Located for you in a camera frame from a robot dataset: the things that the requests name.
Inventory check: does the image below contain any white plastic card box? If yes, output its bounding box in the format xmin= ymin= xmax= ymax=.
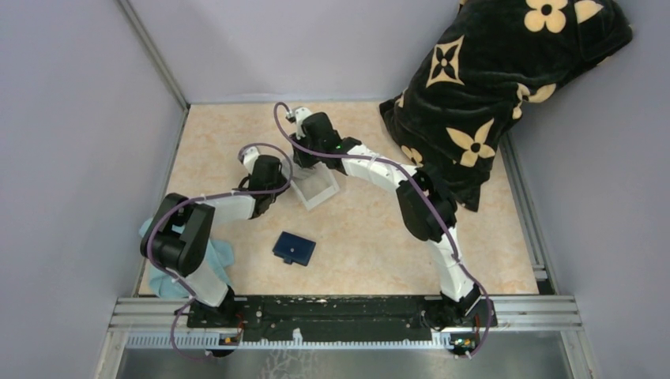
xmin=291 ymin=155 xmax=340 ymax=211

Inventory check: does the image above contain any navy blue card holder wallet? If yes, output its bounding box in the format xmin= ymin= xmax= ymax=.
xmin=272 ymin=231 xmax=316 ymax=267

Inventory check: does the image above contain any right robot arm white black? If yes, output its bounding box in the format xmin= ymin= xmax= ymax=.
xmin=286 ymin=107 xmax=482 ymax=325

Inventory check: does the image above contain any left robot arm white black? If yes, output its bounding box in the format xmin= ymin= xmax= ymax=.
xmin=140 ymin=145 xmax=295 ymax=327

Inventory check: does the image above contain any light blue cloth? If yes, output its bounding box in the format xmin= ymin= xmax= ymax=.
xmin=141 ymin=238 xmax=235 ymax=298

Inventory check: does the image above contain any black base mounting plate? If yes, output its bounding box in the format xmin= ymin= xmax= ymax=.
xmin=187 ymin=295 xmax=498 ymax=343

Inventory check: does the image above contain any black floral patterned pillow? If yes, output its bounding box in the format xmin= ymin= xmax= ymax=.
xmin=379 ymin=1 xmax=633 ymax=212

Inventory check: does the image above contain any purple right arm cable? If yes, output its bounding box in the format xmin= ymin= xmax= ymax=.
xmin=273 ymin=102 xmax=495 ymax=359

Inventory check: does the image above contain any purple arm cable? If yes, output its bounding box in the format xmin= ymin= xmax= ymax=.
xmin=273 ymin=102 xmax=495 ymax=359
xmin=146 ymin=142 xmax=292 ymax=361

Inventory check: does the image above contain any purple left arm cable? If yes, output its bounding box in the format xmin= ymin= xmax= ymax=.
xmin=146 ymin=142 xmax=292 ymax=361

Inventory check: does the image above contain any aluminium corner post left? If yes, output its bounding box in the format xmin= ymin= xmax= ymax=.
xmin=114 ymin=0 xmax=190 ymax=111

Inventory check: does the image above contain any aluminium side rail right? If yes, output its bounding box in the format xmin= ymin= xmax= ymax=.
xmin=500 ymin=134 xmax=556 ymax=295

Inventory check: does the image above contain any aluminium front rail frame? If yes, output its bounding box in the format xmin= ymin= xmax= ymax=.
xmin=109 ymin=295 xmax=583 ymax=350

